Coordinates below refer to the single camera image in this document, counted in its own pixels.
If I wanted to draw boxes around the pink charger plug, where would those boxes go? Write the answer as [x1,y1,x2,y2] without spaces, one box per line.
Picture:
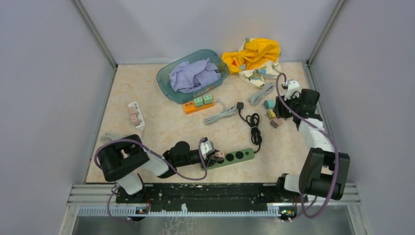
[214,151,225,160]
[270,118,281,129]

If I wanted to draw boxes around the yellow charger plug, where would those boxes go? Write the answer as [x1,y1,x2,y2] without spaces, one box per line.
[266,110,276,120]

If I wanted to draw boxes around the teal charger plug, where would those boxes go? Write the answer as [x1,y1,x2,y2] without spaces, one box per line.
[263,100,276,110]

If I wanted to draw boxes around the green power strip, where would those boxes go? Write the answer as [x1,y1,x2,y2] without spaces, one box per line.
[207,148,255,170]

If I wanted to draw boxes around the grey cable of white strip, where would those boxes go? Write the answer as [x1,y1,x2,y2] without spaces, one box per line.
[248,82,276,106]

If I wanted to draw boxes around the black cable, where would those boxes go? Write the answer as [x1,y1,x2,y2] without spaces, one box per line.
[235,101,263,154]

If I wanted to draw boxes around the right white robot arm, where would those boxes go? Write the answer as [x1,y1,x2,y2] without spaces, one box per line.
[274,88,350,202]

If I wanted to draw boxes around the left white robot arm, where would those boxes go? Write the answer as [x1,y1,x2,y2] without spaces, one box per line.
[93,135,225,203]

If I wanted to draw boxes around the green charger plug left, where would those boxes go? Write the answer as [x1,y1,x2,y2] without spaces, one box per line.
[193,97,204,108]

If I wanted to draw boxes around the green charger plug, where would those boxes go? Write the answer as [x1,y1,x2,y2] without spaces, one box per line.
[193,97,204,108]
[203,94,213,105]

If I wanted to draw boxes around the green charger plug right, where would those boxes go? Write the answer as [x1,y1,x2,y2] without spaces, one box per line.
[203,94,213,105]

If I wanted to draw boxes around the cream dinosaur print cloth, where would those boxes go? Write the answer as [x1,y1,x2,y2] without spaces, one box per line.
[238,46,282,88]

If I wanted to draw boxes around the orange power strip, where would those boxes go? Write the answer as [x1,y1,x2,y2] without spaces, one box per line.
[183,101,215,115]

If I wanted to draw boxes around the yellow cloth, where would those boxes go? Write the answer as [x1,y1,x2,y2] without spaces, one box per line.
[221,38,280,73]

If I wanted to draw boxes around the teal plastic basin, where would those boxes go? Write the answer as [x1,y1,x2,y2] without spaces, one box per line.
[157,49,230,104]

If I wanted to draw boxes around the purple cloth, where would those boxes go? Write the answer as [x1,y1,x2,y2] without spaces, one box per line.
[169,58,221,94]

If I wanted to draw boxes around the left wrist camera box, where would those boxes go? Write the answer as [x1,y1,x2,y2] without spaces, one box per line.
[199,138,215,159]

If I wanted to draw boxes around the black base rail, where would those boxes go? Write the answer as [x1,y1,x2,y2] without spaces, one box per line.
[115,183,300,216]

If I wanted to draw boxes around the grey cable of green strip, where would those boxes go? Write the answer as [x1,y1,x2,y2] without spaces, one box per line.
[203,99,239,125]

